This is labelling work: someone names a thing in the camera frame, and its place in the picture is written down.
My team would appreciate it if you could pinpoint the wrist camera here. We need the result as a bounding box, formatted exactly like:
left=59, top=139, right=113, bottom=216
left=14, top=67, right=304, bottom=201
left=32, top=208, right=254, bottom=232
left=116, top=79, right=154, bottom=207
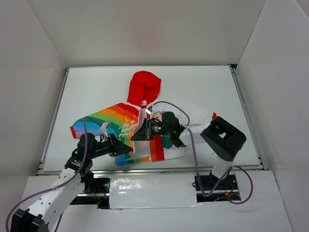
left=99, top=121, right=113, bottom=137
left=145, top=106, right=155, bottom=117

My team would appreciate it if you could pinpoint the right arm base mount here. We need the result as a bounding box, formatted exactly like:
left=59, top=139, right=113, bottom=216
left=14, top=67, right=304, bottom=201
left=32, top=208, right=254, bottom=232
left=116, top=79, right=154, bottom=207
left=192, top=174, right=241, bottom=203

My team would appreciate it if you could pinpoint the rainbow hooded zip jacket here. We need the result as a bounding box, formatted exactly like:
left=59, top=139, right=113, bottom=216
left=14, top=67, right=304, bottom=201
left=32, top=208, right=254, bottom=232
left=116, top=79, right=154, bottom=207
left=70, top=71, right=217, bottom=166

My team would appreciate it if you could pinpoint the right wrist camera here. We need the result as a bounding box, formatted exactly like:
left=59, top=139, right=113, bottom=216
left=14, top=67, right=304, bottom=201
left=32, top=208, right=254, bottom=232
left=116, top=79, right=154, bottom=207
left=145, top=106, right=155, bottom=117

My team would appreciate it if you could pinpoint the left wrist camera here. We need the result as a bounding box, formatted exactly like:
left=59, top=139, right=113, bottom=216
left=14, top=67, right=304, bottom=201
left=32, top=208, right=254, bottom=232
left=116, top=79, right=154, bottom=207
left=99, top=121, right=113, bottom=137

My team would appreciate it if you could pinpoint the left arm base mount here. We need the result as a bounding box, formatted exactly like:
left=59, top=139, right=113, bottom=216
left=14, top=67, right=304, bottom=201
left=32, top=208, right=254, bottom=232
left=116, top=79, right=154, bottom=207
left=70, top=178, right=111, bottom=209

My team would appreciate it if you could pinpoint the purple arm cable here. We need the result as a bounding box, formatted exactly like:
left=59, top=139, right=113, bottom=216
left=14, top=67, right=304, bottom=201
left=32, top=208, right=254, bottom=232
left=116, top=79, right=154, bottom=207
left=147, top=101, right=253, bottom=205
left=5, top=116, right=107, bottom=232

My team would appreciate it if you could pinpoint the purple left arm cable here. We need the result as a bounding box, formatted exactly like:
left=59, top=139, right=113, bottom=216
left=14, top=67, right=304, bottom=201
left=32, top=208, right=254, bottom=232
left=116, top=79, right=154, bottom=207
left=5, top=116, right=107, bottom=232

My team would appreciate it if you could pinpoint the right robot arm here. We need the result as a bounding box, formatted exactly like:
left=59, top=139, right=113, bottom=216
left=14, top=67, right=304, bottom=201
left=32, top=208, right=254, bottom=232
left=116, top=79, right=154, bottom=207
left=131, top=112, right=246, bottom=189

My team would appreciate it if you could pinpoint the white foil cover panel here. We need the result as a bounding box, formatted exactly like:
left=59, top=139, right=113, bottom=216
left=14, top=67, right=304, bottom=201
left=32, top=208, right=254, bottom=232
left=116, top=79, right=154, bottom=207
left=109, top=174, right=197, bottom=209

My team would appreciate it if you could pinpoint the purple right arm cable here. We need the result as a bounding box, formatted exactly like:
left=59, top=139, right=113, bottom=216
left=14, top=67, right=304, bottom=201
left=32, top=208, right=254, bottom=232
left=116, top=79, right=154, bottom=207
left=147, top=101, right=253, bottom=205

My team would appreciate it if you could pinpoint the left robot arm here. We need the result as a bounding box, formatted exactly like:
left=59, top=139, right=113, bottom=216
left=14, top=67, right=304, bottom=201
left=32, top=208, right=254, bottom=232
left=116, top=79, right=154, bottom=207
left=5, top=133, right=133, bottom=232

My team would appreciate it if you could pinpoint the aluminium table edge rail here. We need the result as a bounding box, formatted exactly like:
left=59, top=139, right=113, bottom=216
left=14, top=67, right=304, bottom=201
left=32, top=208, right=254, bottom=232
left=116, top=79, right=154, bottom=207
left=36, top=64, right=269, bottom=176

